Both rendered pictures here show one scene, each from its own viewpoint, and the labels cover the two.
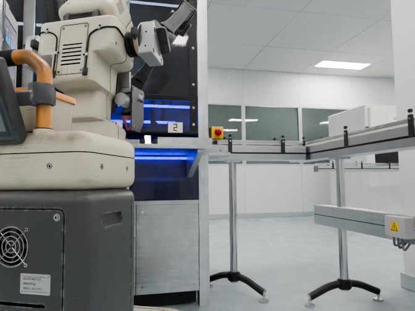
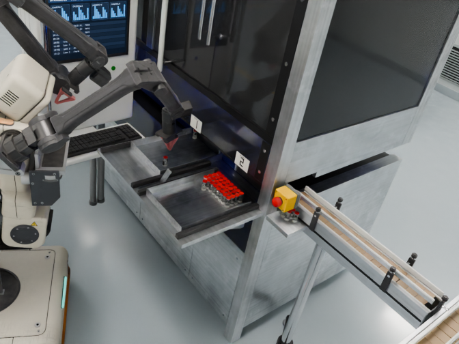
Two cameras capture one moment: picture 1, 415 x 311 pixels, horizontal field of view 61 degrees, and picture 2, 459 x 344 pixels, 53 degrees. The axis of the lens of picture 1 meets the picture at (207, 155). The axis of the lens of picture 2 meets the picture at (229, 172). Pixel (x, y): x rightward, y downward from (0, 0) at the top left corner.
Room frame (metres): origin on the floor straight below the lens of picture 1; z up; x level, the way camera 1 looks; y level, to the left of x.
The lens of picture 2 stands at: (1.13, -1.18, 2.07)
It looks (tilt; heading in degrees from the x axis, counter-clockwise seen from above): 34 degrees down; 58
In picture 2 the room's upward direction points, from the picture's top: 11 degrees clockwise
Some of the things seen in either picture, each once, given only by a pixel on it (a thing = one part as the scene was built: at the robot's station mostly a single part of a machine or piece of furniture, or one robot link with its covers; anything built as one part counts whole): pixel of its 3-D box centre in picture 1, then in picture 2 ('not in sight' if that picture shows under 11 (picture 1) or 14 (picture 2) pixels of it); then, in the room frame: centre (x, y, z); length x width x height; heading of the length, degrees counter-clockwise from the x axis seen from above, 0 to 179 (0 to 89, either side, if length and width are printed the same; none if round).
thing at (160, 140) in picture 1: (180, 144); (199, 198); (1.84, 0.14, 0.90); 0.34 x 0.26 x 0.04; 12
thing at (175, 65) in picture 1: (160, 45); (253, 41); (2.03, 0.27, 1.50); 0.43 x 0.01 x 0.59; 102
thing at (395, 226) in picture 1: (399, 226); not in sight; (1.57, -0.83, 0.50); 0.12 x 0.05 x 0.09; 12
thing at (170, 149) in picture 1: (146, 150); (184, 178); (1.85, 0.32, 0.87); 0.70 x 0.48 x 0.02; 102
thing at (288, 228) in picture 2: (217, 154); (288, 221); (2.16, -0.06, 0.87); 0.14 x 0.13 x 0.02; 12
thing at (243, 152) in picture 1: (253, 148); (358, 245); (2.32, -0.30, 0.92); 0.69 x 0.15 x 0.16; 102
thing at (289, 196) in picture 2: (216, 133); (285, 198); (2.12, -0.05, 0.99); 0.08 x 0.07 x 0.07; 12
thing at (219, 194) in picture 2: not in sight; (216, 191); (1.93, 0.16, 0.90); 0.18 x 0.02 x 0.05; 102
